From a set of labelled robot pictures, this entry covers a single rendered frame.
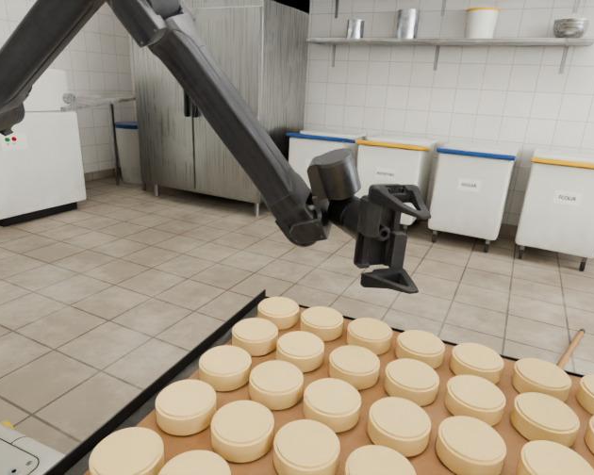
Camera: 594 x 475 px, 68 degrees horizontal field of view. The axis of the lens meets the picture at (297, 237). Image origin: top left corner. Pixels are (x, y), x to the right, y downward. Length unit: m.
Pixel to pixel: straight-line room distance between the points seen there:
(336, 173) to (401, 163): 2.99
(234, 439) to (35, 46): 0.62
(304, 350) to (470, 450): 0.17
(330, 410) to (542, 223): 3.27
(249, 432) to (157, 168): 4.28
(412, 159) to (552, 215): 1.06
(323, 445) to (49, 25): 0.64
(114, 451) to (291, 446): 0.13
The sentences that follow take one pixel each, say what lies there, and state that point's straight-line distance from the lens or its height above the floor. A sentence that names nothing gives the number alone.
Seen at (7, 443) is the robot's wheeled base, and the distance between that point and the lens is 1.44.
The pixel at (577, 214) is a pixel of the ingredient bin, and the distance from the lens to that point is 3.57.
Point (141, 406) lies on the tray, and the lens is 0.44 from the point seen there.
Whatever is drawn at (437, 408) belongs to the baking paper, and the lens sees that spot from 0.45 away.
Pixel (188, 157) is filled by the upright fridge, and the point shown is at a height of 0.47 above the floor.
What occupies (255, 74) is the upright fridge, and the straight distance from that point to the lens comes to 3.80.
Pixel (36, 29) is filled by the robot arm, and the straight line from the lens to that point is 0.78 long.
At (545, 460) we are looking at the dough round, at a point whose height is 0.92.
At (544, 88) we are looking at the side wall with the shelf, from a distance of 4.13.
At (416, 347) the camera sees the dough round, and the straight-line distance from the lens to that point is 0.49.
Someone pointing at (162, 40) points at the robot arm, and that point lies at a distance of 0.66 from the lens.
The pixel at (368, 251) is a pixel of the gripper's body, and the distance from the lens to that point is 0.62.
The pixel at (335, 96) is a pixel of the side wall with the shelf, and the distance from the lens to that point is 4.47.
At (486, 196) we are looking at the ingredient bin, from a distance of 3.55.
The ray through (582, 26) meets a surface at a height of 1.64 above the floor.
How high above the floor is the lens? 1.18
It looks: 19 degrees down
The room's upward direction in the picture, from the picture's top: 3 degrees clockwise
